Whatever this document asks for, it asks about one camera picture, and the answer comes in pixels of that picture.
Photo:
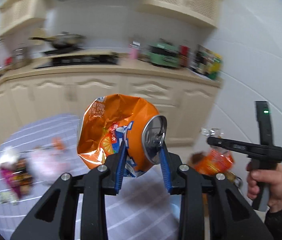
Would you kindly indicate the red sauce bottle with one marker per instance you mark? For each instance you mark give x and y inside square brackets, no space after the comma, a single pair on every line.
[184,56]

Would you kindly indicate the green electric cooker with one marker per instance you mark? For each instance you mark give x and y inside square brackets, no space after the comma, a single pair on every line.
[163,54]

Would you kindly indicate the red white snack wrapper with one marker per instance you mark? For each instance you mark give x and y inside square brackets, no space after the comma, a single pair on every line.
[8,197]

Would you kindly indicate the steel wok with lid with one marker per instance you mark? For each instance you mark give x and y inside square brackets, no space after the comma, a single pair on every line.
[62,40]

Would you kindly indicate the lower kitchen cabinets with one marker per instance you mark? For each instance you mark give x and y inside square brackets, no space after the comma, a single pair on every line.
[30,94]

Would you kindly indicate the upper left lattice cabinet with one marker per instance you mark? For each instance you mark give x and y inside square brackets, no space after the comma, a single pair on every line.
[17,14]

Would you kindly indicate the dark brown snack wrapper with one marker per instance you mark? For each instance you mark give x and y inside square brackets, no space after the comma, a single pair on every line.
[22,179]

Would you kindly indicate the pink utensil cup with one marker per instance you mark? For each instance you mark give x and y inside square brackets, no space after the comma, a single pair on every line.
[133,52]

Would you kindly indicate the white tissue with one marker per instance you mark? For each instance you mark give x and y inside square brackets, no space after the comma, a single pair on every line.
[9,158]

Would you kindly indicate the crushed orange soda can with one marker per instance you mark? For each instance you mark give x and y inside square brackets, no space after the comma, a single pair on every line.
[112,120]

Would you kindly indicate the white plastic bag with pink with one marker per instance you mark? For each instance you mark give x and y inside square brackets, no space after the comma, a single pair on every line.
[48,164]

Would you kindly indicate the magenta foil wrapper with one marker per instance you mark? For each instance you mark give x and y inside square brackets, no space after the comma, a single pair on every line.
[9,179]

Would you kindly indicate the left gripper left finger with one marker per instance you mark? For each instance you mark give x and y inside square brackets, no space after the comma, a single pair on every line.
[54,215]

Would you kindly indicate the orange peel piece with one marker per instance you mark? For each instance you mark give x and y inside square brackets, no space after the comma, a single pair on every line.
[58,144]

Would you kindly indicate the person's right hand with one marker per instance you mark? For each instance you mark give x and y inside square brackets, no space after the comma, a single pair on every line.
[271,177]

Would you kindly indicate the steel stock pot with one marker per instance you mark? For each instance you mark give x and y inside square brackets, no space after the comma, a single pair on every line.
[20,58]

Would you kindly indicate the grey checked tablecloth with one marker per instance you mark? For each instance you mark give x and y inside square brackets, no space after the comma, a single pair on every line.
[140,210]

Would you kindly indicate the black gas stove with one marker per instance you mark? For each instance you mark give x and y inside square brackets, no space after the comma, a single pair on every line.
[84,57]

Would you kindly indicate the orange rice bag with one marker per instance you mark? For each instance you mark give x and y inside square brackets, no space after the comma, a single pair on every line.
[216,161]

